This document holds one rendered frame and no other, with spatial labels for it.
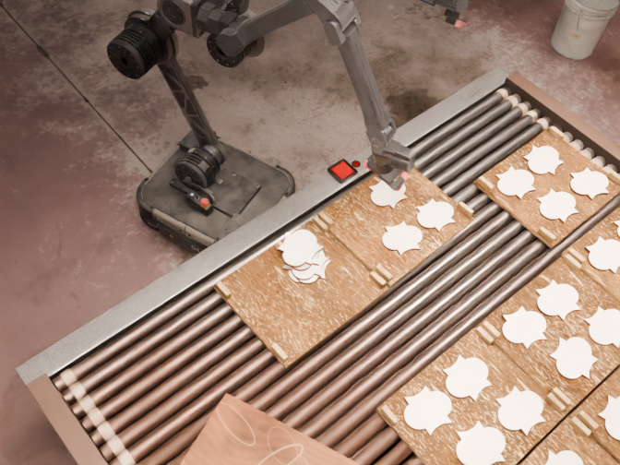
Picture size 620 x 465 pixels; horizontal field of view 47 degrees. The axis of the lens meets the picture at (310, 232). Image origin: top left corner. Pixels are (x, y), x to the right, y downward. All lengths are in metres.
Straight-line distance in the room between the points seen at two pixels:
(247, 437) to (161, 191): 1.69
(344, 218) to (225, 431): 0.84
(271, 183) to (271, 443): 1.69
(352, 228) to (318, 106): 1.76
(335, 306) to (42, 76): 2.63
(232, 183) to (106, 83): 1.20
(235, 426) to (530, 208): 1.25
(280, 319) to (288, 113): 2.01
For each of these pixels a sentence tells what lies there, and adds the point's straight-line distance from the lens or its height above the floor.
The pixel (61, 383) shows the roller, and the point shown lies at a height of 0.92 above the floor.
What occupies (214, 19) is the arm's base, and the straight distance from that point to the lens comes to 2.18.
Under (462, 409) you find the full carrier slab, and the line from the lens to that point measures 2.11.
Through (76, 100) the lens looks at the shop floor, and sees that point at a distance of 4.15.
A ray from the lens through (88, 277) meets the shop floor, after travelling 3.42.
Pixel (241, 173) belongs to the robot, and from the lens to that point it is 3.37.
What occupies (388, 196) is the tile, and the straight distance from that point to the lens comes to 2.43.
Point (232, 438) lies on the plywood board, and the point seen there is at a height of 1.04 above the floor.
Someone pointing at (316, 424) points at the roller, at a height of 0.92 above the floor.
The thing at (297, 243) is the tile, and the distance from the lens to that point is 2.22.
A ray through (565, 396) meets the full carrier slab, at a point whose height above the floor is 0.96.
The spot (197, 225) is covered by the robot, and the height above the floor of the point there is 0.24.
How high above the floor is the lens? 2.83
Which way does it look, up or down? 55 degrees down
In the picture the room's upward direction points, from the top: 5 degrees clockwise
